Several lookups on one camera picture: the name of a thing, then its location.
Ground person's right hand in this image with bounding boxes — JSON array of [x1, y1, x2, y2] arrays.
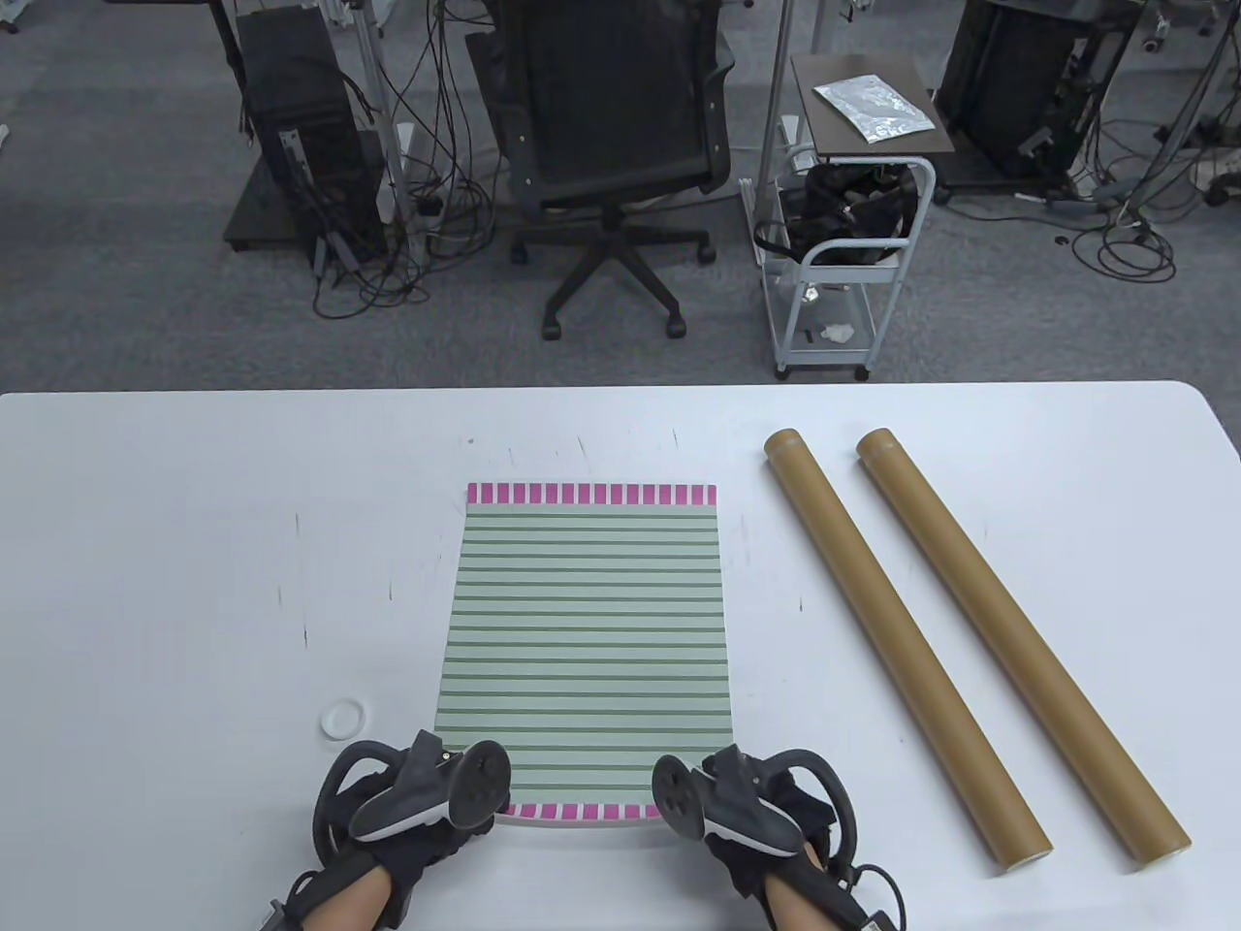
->
[[651, 744, 860, 910]]

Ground person's left hand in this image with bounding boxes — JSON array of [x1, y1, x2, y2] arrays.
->
[[310, 730, 514, 924]]

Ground brown cardboard mailing tube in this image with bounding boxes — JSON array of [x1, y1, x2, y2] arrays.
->
[[763, 428, 1055, 870], [855, 427, 1193, 868]]

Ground green striped mouse pad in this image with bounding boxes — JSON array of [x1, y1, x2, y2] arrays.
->
[[431, 482, 736, 833]]

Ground person's right forearm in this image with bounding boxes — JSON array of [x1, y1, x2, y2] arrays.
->
[[766, 853, 874, 931]]

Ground person's left forearm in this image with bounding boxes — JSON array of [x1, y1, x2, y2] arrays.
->
[[257, 858, 396, 931]]

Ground grey left hand controller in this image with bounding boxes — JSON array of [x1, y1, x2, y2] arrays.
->
[[312, 730, 514, 865]]

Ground grey hand controller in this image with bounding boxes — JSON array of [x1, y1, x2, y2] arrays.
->
[[312, 730, 514, 865], [651, 744, 860, 880]]

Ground grey right hand controller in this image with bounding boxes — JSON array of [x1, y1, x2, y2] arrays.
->
[[651, 744, 860, 880]]

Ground white wheeled utility cart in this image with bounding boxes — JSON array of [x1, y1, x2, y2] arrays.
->
[[742, 145, 939, 381]]

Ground black bag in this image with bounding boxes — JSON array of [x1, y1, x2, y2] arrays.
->
[[754, 163, 920, 265]]

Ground brown side table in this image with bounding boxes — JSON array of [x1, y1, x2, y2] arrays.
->
[[790, 53, 956, 158]]

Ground black computer tower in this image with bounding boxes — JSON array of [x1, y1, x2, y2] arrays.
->
[[236, 5, 386, 265]]

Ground metal pole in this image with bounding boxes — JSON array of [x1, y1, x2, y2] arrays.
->
[[756, 0, 798, 243]]

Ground silver plastic bag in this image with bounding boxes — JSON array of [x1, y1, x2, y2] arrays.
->
[[812, 75, 938, 144]]

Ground black mesh office chair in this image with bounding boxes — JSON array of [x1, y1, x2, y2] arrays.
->
[[465, 0, 736, 340]]

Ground black equipment rack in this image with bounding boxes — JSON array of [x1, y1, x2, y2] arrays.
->
[[936, 0, 1137, 187]]

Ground black glove cable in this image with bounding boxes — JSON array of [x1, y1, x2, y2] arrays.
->
[[842, 861, 911, 931]]

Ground tangled black floor cables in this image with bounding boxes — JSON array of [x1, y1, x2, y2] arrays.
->
[[1069, 107, 1241, 284], [310, 0, 507, 321]]

